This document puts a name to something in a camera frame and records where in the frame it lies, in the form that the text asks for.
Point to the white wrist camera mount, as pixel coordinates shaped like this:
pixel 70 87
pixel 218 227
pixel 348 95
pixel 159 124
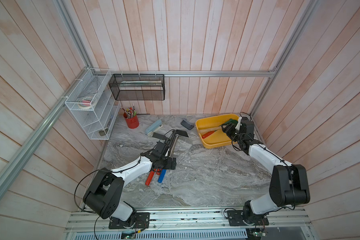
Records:
pixel 238 126

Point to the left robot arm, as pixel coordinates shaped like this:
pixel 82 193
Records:
pixel 104 193

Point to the speckled hoe outer red grip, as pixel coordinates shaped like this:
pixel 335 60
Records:
pixel 152 173

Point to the green hoe red grip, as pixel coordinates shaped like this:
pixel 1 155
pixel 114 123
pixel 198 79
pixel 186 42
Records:
pixel 210 133

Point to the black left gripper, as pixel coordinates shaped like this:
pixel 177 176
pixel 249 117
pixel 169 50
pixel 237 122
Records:
pixel 169 164

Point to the wooden handle hoe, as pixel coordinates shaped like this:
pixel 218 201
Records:
pixel 203 131

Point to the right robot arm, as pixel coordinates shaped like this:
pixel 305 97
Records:
pixel 289 185

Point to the black wire mesh basket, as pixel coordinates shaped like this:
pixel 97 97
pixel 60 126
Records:
pixel 138 87

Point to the white wire mesh shelf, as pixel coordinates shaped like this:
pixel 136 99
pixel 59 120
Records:
pixel 97 122

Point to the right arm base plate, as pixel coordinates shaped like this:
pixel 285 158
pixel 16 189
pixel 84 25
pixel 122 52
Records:
pixel 238 218

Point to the red metal pencil cup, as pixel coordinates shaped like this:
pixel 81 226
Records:
pixel 133 122

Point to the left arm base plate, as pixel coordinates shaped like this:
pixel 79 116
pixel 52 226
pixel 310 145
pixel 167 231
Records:
pixel 135 221

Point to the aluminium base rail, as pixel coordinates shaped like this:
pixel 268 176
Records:
pixel 187 218

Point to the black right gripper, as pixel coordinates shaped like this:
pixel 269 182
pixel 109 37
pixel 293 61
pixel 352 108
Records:
pixel 228 129

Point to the tape roll on shelf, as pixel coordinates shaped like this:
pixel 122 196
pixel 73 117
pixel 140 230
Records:
pixel 86 102

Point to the yellow plastic storage box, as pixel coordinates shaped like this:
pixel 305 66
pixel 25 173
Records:
pixel 217 139

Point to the light blue stapler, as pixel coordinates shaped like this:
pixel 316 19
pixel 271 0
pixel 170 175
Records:
pixel 153 128

